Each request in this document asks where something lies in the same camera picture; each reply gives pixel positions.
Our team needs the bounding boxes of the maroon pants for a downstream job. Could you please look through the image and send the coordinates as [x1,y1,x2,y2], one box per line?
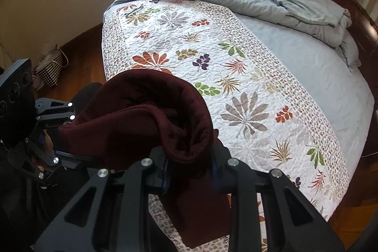
[57,69,234,249]

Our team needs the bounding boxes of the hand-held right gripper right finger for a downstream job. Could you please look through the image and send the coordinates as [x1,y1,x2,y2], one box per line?
[211,146,346,252]

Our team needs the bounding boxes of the beige curtain behind headboard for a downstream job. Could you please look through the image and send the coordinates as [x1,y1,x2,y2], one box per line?
[353,0,378,23]

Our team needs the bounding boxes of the light blue bed sheet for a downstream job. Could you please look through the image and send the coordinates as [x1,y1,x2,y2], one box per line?
[236,13,375,170]

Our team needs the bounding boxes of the floral quilted bedspread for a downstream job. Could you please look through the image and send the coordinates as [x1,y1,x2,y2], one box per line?
[102,0,351,252]

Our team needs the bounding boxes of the striped tote bag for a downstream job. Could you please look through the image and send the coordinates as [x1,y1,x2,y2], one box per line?
[34,47,69,89]

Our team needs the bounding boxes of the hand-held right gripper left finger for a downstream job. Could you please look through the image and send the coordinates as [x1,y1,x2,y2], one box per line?
[30,149,172,252]

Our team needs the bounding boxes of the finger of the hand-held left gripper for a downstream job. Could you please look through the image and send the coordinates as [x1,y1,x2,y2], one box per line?
[35,97,78,124]
[25,149,93,182]

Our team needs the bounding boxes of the eyeglasses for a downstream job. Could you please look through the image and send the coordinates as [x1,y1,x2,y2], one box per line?
[124,3,146,18]

